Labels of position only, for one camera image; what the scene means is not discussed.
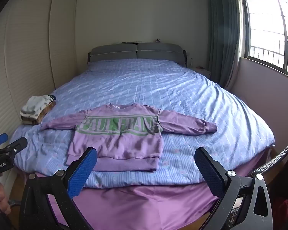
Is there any purple printed sweatshirt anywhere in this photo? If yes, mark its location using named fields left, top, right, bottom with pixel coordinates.
left=40, top=103, right=218, bottom=172

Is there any red cloth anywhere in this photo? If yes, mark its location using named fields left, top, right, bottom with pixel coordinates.
left=276, top=198, right=288, bottom=230

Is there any cream louvered wardrobe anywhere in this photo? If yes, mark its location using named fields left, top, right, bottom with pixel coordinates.
left=0, top=0, right=78, bottom=193

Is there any grey-green curtain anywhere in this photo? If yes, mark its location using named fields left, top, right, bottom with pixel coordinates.
left=206, top=0, right=243, bottom=90

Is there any window with metal bars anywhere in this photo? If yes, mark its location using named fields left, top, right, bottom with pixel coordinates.
left=240, top=0, right=288, bottom=83

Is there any blue striped floral bedsheet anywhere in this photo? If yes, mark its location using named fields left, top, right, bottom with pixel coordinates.
left=13, top=59, right=275, bottom=188

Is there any white nightstand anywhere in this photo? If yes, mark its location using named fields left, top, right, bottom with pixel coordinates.
left=189, top=65, right=212, bottom=79

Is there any grey padded headboard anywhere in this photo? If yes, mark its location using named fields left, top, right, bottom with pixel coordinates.
left=88, top=43, right=188, bottom=68

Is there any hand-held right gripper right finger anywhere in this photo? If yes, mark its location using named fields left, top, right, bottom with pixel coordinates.
left=194, top=147, right=273, bottom=230

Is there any person's left hand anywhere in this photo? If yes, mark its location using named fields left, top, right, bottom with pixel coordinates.
left=0, top=185, right=12, bottom=212

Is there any brown folded garment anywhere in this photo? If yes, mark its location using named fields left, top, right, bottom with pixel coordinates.
left=21, top=102, right=56, bottom=125

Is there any dark wicker basket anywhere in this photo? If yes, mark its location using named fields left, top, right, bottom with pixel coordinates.
left=230, top=134, right=288, bottom=230

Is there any purple bed sheet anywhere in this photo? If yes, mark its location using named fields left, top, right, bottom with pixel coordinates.
left=24, top=152, right=275, bottom=230

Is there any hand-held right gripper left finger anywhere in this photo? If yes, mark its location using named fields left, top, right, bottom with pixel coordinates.
left=19, top=147, right=98, bottom=230

